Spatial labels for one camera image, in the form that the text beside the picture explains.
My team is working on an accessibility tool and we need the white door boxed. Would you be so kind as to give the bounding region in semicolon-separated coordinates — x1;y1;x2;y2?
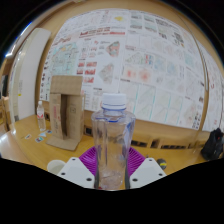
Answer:
9;27;53;123

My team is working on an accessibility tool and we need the small dark round object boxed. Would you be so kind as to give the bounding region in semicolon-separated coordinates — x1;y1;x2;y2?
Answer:
156;158;168;170

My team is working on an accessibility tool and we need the brown cardboard box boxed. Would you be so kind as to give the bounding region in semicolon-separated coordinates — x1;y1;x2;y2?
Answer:
45;74;86;152

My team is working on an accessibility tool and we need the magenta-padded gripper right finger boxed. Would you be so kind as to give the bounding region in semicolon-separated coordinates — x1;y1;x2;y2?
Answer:
125;146;168;190

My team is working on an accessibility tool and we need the narrow printed wall poster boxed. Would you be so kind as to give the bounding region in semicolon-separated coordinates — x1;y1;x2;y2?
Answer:
196;39;224;133

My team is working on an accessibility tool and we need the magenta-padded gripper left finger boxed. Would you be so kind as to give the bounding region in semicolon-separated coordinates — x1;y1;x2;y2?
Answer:
56;145;99;190

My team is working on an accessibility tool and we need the small red-label drink bottle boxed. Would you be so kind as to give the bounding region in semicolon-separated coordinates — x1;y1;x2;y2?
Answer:
36;100;47;133

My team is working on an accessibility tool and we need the black bag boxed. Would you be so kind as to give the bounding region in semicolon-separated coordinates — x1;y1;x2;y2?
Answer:
200;127;224;162

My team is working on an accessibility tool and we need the clear plastic water bottle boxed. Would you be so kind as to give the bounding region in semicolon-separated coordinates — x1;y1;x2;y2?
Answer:
90;92;137;191

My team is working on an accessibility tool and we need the large printed wall poster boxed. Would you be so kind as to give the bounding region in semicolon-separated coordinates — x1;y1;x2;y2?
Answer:
39;8;209;131

